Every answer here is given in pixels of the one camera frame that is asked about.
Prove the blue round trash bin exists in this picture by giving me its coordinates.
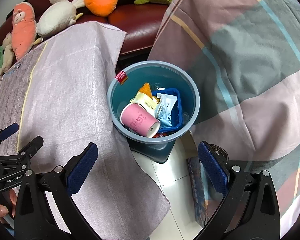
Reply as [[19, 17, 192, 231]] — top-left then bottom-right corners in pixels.
[[107, 61, 200, 164]]

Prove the pink paper cup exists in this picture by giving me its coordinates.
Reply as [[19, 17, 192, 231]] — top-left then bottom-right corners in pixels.
[[120, 103, 160, 138]]

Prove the lilac woven tablecloth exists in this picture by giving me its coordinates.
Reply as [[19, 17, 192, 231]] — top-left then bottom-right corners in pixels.
[[0, 21, 170, 239]]

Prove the beige bear plush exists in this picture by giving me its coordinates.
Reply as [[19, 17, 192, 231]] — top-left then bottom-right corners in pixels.
[[0, 33, 15, 78]]

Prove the plaid pink grey blanket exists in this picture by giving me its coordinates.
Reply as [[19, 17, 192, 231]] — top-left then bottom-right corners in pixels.
[[149, 0, 300, 236]]

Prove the dark printed book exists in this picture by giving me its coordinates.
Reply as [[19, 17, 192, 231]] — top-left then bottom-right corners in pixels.
[[187, 157, 216, 228]]

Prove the orange candy wrapper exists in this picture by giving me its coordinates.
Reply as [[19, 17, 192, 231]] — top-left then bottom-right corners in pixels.
[[154, 133, 169, 138]]

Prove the silver foil wrapper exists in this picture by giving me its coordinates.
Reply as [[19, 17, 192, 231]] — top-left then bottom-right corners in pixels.
[[155, 93, 178, 127]]

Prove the blue plastic tray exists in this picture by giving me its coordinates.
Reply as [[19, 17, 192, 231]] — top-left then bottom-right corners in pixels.
[[152, 88, 183, 133]]

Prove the white duck plush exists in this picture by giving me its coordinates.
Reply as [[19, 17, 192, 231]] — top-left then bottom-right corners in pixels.
[[32, 0, 85, 45]]

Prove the person left hand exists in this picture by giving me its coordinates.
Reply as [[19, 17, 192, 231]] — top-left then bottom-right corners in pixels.
[[0, 189, 17, 224]]

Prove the yellow orange snack wrapper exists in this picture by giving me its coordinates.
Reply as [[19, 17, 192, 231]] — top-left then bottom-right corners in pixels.
[[130, 83, 159, 116]]

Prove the pink carrot plush doll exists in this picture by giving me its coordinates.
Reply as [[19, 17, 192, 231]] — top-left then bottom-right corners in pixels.
[[12, 2, 37, 60]]

